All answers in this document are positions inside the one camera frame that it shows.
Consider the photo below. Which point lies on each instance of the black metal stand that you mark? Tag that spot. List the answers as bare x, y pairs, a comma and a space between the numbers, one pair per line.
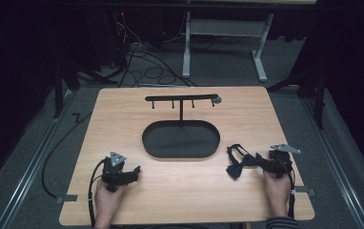
320, 95
58, 92

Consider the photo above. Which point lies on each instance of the person's left hand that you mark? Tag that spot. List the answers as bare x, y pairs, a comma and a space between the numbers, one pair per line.
107, 200

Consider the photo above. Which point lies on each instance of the white desk frame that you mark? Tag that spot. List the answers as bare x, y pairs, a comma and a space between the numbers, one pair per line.
187, 47

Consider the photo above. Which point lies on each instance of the metal floor rail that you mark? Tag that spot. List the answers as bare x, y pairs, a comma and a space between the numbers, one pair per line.
30, 168
339, 159

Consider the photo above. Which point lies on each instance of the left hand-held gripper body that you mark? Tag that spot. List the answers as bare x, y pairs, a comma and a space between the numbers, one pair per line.
115, 173

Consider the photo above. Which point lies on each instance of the black hook rack with tray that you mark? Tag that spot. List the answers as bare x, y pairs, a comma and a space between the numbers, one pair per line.
181, 140

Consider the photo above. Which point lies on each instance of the grey table bracket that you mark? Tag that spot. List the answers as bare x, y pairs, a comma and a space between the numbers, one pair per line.
66, 199
304, 190

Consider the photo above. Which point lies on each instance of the black bow tie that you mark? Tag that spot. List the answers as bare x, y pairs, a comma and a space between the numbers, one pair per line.
245, 162

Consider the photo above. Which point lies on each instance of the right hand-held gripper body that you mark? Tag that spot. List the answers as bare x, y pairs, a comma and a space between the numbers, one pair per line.
281, 160

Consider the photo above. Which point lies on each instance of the person's right hand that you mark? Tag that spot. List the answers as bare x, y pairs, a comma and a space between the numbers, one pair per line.
277, 191

